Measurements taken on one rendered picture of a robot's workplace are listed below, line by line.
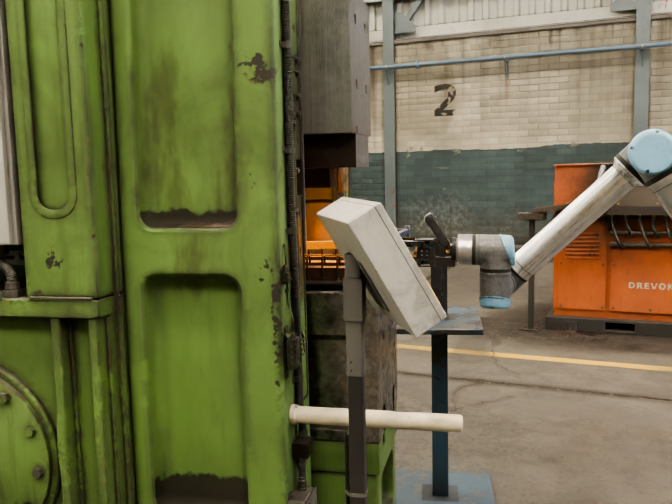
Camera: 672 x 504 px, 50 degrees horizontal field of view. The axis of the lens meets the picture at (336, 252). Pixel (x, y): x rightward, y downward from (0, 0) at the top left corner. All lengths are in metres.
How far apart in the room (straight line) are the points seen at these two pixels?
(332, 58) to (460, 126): 7.98
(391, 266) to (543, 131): 8.37
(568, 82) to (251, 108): 8.13
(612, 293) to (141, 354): 4.25
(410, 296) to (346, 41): 0.84
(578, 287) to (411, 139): 4.99
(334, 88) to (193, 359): 0.84
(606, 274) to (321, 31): 4.00
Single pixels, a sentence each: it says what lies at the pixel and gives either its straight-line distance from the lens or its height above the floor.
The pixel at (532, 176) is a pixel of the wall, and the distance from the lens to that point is 9.76.
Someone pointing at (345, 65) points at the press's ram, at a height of 1.55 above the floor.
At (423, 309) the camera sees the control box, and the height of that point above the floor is 0.98.
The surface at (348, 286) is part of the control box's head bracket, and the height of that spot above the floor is 1.01.
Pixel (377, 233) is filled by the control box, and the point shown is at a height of 1.14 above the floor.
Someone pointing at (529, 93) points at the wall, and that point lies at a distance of 9.81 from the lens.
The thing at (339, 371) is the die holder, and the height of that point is 0.67.
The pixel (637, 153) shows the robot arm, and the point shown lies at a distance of 2.05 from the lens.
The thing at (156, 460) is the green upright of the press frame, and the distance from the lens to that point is 2.11.
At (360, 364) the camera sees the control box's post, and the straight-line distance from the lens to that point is 1.63.
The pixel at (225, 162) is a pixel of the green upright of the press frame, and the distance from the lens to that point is 1.89.
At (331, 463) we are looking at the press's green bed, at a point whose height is 0.40.
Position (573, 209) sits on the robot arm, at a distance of 2.22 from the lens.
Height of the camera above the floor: 1.27
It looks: 7 degrees down
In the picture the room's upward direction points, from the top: 1 degrees counter-clockwise
